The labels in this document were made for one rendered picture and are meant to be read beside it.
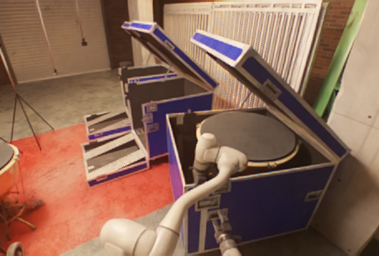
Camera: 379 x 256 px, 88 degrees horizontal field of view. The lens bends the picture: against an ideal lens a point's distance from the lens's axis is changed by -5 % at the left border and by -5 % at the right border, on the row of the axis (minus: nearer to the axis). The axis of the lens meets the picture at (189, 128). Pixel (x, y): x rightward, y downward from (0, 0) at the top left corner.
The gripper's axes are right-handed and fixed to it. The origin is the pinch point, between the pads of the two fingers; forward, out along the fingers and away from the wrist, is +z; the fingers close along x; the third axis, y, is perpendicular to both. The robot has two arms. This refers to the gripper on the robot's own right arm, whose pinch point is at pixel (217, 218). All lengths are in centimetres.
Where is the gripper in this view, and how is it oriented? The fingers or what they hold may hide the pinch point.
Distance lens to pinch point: 141.3
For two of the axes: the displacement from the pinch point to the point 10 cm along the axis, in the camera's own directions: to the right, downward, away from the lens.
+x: -2.3, 8.7, 4.4
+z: -2.0, -4.8, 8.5
